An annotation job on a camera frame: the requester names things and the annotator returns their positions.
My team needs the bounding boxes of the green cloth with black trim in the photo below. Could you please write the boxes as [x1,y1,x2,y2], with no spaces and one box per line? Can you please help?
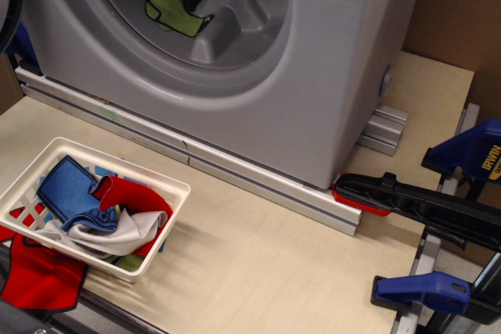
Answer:
[144,0,214,38]

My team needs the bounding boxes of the grey toy washing machine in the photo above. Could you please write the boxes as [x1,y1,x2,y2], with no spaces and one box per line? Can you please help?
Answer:
[23,0,415,188]

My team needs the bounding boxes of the red cloth in basket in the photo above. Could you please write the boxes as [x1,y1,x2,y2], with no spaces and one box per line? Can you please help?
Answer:
[92,175,174,258]

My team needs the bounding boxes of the blue cloth with black trim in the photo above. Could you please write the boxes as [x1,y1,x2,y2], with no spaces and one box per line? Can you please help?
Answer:
[37,156,118,232]

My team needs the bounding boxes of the white plastic basket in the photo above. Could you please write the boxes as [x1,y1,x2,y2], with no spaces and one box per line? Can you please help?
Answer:
[1,138,190,283]

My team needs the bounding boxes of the grey white cloth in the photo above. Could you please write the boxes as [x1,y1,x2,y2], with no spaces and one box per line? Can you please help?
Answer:
[37,211,168,259]

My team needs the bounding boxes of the short aluminium extrusion piece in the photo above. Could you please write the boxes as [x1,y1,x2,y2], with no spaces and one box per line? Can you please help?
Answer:
[357,105,409,156]

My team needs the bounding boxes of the green cloth at basket bottom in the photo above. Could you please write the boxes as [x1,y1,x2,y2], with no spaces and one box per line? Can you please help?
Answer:
[104,254,145,271]

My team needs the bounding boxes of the brown cardboard box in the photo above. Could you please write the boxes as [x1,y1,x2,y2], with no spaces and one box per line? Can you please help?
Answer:
[404,0,500,119]

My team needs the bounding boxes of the red cloth under basket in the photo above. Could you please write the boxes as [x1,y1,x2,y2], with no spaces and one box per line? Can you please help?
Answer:
[1,226,88,314]

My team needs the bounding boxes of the blue Irwin clamp upper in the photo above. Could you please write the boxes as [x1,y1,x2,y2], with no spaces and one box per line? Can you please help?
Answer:
[421,119,500,184]

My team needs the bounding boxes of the black red bar clamp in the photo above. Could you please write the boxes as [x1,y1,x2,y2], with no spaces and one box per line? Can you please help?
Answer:
[333,172,500,253]

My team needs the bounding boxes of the blue clamp lower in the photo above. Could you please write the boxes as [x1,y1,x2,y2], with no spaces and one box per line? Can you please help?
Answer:
[370,271,470,315]

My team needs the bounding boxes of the long aluminium extrusion rail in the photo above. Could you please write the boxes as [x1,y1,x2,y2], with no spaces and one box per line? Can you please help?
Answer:
[15,67,362,235]

